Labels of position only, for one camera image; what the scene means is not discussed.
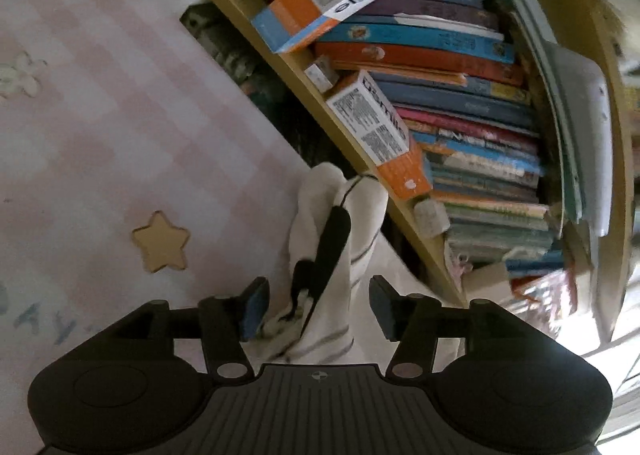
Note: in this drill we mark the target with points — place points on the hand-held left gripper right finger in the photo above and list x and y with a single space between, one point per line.
382 307

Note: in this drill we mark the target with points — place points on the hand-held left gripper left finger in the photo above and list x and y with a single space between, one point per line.
255 307

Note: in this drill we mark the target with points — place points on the cream printed t-shirt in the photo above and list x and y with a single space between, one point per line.
370 215

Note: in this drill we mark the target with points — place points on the pink clip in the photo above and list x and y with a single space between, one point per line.
462 262

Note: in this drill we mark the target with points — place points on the white charger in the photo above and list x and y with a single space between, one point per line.
431 217

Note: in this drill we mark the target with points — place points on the white pen holder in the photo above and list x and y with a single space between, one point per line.
487 285

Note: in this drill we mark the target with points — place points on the long orange white box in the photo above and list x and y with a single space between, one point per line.
375 135

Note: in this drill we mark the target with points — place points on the row of books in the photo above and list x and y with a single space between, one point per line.
450 135

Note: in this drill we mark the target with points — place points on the pink checked table mat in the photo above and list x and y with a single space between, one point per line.
100 135

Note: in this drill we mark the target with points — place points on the wooden shelf board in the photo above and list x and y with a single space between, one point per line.
595 60
292 77

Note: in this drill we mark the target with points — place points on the small white box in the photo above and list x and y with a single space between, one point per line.
320 75

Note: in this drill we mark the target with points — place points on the wooden upper shelf board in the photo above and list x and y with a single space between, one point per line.
595 60

